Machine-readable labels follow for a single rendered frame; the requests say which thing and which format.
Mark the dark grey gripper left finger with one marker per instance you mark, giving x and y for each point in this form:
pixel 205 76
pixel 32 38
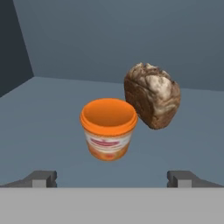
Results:
pixel 40 178

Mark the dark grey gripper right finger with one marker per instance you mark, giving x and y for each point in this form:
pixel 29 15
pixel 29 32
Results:
pixel 182 178

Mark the orange jam jar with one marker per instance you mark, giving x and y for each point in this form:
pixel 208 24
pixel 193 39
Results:
pixel 108 128

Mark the brown bread loaf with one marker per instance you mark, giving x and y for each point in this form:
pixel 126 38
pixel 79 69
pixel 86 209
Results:
pixel 151 96

